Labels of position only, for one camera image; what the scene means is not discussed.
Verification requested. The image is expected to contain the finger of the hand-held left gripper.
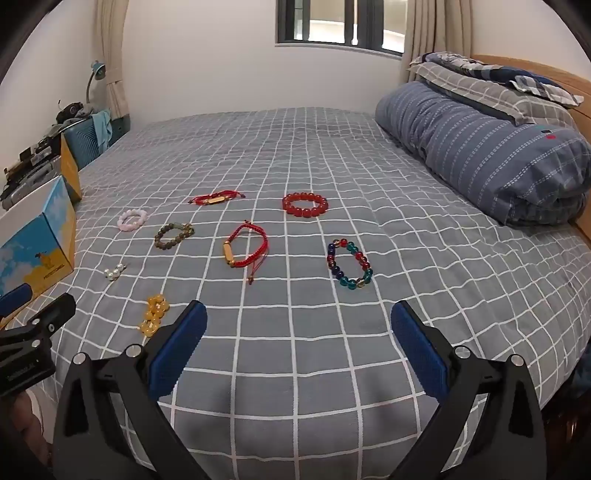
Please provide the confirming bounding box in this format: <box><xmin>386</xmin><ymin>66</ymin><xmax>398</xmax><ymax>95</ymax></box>
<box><xmin>0</xmin><ymin>284</ymin><xmax>33</xmax><ymax>317</ymax></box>
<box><xmin>0</xmin><ymin>293</ymin><xmax>77</xmax><ymax>352</ymax></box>

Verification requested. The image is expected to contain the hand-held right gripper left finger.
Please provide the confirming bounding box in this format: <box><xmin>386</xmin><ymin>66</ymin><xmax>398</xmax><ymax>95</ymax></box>
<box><xmin>52</xmin><ymin>300</ymin><xmax>208</xmax><ymax>480</ymax></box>

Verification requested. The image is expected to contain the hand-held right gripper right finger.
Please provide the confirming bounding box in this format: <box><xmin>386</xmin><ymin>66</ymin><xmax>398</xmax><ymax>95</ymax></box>
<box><xmin>390</xmin><ymin>300</ymin><xmax>548</xmax><ymax>480</ymax></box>

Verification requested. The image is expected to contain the blue and yellow box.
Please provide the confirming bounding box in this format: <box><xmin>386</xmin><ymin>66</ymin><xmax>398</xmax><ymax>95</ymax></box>
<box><xmin>0</xmin><ymin>176</ymin><xmax>77</xmax><ymax>319</ymax></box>

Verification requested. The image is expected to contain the large red cord bracelet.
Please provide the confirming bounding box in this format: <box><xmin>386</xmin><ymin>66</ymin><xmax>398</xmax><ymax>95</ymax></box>
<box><xmin>223</xmin><ymin>220</ymin><xmax>270</xmax><ymax>286</ymax></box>

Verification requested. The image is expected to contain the brown wooden bead bracelet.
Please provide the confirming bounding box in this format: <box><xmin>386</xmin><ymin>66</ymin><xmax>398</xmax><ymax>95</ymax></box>
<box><xmin>154</xmin><ymin>222</ymin><xmax>195</xmax><ymax>251</ymax></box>

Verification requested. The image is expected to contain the multicolour glass bead bracelet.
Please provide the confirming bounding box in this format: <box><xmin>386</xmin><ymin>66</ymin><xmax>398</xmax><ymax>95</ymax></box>
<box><xmin>326</xmin><ymin>238</ymin><xmax>374</xmax><ymax>291</ymax></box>

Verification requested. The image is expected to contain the pink bead bracelet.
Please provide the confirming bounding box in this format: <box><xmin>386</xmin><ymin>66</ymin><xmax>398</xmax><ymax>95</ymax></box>
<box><xmin>117</xmin><ymin>208</ymin><xmax>148</xmax><ymax>231</ymax></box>

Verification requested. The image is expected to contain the red bead bracelet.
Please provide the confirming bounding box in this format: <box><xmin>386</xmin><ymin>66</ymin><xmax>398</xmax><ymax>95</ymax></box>
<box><xmin>282</xmin><ymin>192</ymin><xmax>329</xmax><ymax>218</ymax></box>

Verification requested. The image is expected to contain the person's left hand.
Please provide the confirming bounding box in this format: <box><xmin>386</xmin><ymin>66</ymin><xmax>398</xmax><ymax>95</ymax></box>
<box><xmin>0</xmin><ymin>391</ymin><xmax>52</xmax><ymax>468</ymax></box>

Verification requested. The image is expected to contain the pile of dark electronics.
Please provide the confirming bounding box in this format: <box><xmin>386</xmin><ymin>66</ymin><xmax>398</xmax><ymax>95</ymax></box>
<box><xmin>0</xmin><ymin>131</ymin><xmax>64</xmax><ymax>212</ymax></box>

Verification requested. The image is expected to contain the yellow cardboard box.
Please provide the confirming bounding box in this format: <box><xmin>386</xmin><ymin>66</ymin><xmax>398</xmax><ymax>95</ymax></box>
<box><xmin>60</xmin><ymin>135</ymin><xmax>83</xmax><ymax>204</ymax></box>

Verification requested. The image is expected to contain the teal suitcase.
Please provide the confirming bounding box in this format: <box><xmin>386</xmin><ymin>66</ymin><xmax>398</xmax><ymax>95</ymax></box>
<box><xmin>62</xmin><ymin>115</ymin><xmax>131</xmax><ymax>172</ymax></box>

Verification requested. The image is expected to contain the teal cloth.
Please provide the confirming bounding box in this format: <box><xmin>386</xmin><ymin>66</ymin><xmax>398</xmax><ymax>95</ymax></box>
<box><xmin>90</xmin><ymin>110</ymin><xmax>114</xmax><ymax>149</ymax></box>

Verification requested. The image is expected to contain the blue striped folded quilt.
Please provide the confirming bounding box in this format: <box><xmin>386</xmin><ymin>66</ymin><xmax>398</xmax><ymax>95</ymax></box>
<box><xmin>374</xmin><ymin>81</ymin><xmax>591</xmax><ymax>227</ymax></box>

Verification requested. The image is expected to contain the grey checked bed sheet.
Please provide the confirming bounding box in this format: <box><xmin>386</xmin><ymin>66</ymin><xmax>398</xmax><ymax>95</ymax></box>
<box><xmin>9</xmin><ymin>107</ymin><xmax>591</xmax><ymax>480</ymax></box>

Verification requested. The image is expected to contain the teal desk lamp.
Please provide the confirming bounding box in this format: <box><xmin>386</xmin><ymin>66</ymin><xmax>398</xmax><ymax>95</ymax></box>
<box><xmin>85</xmin><ymin>60</ymin><xmax>108</xmax><ymax>112</ymax></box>

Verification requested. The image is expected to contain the beige curtain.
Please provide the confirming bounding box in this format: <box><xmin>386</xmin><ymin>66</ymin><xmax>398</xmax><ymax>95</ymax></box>
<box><xmin>96</xmin><ymin>0</ymin><xmax>133</xmax><ymax>139</ymax></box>
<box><xmin>399</xmin><ymin>0</ymin><xmax>475</xmax><ymax>85</ymax></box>

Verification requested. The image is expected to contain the grey checked pillow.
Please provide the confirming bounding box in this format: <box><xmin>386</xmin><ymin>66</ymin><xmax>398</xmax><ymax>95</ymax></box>
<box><xmin>406</xmin><ymin>54</ymin><xmax>578</xmax><ymax>126</ymax></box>

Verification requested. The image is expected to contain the blue plaid pillow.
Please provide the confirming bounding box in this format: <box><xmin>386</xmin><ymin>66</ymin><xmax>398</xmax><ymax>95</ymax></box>
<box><xmin>422</xmin><ymin>51</ymin><xmax>585</xmax><ymax>109</ymax></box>

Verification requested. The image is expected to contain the dark framed window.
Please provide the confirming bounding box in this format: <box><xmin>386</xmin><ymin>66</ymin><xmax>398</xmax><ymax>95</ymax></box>
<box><xmin>276</xmin><ymin>0</ymin><xmax>408</xmax><ymax>57</ymax></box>

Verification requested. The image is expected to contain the yellow bead bracelet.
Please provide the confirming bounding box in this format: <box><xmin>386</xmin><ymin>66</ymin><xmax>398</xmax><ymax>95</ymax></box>
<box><xmin>139</xmin><ymin>294</ymin><xmax>171</xmax><ymax>335</ymax></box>

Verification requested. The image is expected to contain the small red cord bracelet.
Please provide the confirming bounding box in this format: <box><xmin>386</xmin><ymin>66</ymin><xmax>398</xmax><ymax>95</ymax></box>
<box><xmin>189</xmin><ymin>190</ymin><xmax>246</xmax><ymax>206</ymax></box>

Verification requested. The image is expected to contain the black camera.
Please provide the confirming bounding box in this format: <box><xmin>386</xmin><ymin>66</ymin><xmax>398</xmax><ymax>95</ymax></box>
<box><xmin>55</xmin><ymin>99</ymin><xmax>93</xmax><ymax>125</ymax></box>

